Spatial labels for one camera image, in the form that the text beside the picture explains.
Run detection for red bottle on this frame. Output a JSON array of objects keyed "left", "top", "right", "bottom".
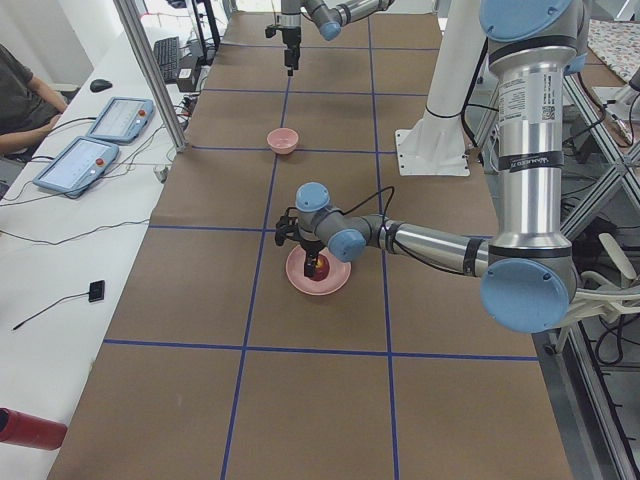
[{"left": 1, "top": 408, "right": 67, "bottom": 451}]

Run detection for aluminium frame post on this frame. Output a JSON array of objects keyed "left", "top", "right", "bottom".
[{"left": 113, "top": 0, "right": 187, "bottom": 153}]

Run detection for red apple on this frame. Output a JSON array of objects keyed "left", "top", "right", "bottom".
[{"left": 311, "top": 254, "right": 330, "bottom": 282}]

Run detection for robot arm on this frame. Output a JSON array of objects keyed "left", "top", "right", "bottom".
[
  {"left": 294, "top": 1, "right": 591, "bottom": 333},
  {"left": 265, "top": 0, "right": 394, "bottom": 77}
]

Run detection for small black square device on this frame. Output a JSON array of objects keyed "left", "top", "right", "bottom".
[{"left": 88, "top": 280, "right": 106, "bottom": 303}]

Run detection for far blue teach pendant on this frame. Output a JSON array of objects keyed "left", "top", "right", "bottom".
[{"left": 87, "top": 97, "right": 154, "bottom": 145}]

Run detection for black keyboard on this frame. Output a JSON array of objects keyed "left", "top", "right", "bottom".
[{"left": 153, "top": 36, "right": 181, "bottom": 83}]

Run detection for brown paper table cover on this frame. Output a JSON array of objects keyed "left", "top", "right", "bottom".
[{"left": 50, "top": 14, "right": 571, "bottom": 479}]

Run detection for seated person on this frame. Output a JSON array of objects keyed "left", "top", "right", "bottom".
[{"left": 1, "top": 45, "right": 68, "bottom": 156}]

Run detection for pink plate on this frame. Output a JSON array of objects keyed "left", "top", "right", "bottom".
[{"left": 285, "top": 246, "right": 351, "bottom": 296}]

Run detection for black computer mouse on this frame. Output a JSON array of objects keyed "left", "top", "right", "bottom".
[{"left": 89, "top": 79, "right": 113, "bottom": 93}]

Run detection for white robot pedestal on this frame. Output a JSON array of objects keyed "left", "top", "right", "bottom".
[{"left": 395, "top": 0, "right": 487, "bottom": 177}]

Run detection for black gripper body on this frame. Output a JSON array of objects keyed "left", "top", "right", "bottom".
[
  {"left": 300, "top": 238, "right": 324, "bottom": 258},
  {"left": 282, "top": 27, "right": 301, "bottom": 70}
]

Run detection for near blue teach pendant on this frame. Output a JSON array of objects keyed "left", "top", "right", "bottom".
[{"left": 33, "top": 136, "right": 120, "bottom": 198}]

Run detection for pink bowl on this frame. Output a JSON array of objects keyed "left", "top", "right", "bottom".
[{"left": 266, "top": 127, "right": 300, "bottom": 155}]

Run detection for blue teach pendant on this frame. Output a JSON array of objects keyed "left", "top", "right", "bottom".
[
  {"left": 33, "top": 136, "right": 120, "bottom": 198},
  {"left": 87, "top": 97, "right": 154, "bottom": 145}
]

